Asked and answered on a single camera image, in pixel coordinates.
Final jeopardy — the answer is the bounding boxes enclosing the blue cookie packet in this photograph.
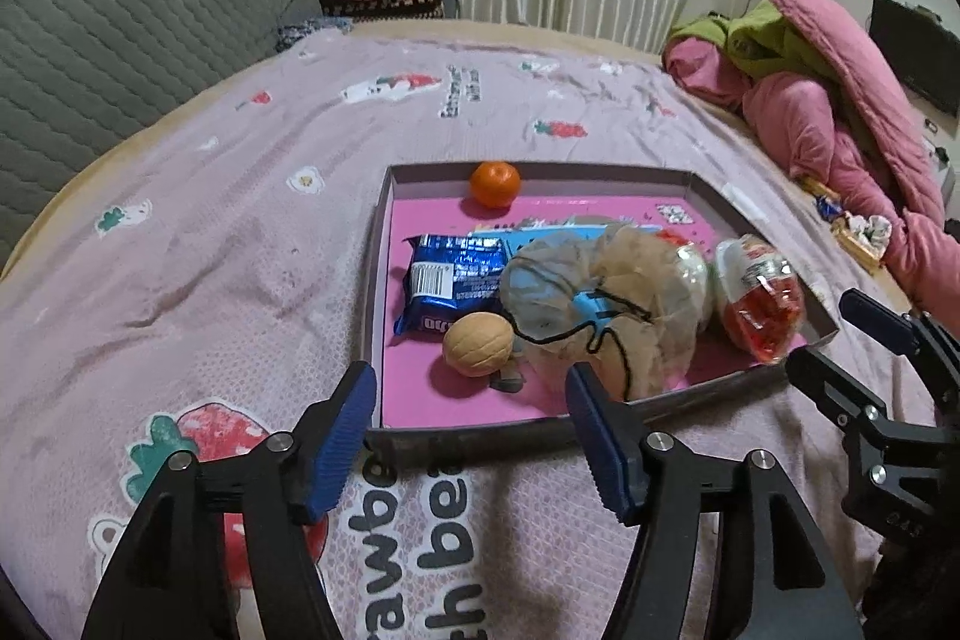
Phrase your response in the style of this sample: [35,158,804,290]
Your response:
[394,233,511,337]

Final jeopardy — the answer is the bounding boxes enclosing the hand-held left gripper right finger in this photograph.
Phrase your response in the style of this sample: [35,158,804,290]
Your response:
[564,364,867,640]

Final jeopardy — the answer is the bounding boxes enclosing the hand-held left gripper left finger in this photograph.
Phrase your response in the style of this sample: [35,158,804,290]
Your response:
[79,361,378,640]

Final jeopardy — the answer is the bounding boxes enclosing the white tv cabinet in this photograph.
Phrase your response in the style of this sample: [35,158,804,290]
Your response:
[919,100,960,221]

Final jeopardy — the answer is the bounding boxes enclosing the walnut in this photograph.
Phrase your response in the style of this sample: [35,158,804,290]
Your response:
[442,312,518,378]

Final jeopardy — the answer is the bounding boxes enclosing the strawberry bear printed blanket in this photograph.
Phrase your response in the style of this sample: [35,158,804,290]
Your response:
[0,21,908,640]

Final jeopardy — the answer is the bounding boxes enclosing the pink quilt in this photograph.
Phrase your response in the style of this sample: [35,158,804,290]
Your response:
[664,0,960,281]

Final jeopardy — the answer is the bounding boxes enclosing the beige mesh drawstring bag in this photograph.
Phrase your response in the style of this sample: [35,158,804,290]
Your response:
[499,225,713,401]

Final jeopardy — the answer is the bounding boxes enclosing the dark checked folded blanket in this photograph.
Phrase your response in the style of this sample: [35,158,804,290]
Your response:
[319,0,443,20]

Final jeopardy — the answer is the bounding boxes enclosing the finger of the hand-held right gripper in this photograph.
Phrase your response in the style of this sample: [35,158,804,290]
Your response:
[838,287,960,386]
[786,346,893,438]

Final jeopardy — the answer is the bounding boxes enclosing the blue grey knitted cloth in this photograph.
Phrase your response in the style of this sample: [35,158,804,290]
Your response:
[276,14,353,55]

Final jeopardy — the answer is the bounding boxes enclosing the grey quilted headboard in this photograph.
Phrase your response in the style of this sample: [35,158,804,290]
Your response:
[0,0,323,244]

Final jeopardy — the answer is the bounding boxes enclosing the white patterned scrunchie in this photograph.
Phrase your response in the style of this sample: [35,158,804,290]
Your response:
[844,212,893,251]

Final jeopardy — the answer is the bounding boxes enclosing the red white toy egg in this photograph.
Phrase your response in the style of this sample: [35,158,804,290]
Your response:
[712,235,809,362]
[660,239,713,330]

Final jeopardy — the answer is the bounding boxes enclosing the black television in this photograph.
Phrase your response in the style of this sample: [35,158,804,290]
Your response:
[868,0,960,116]

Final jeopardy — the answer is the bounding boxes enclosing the shallow grey cardboard box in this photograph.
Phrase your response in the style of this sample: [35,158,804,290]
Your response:
[362,162,839,474]

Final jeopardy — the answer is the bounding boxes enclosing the green garment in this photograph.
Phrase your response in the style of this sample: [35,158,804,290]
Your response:
[667,0,833,79]

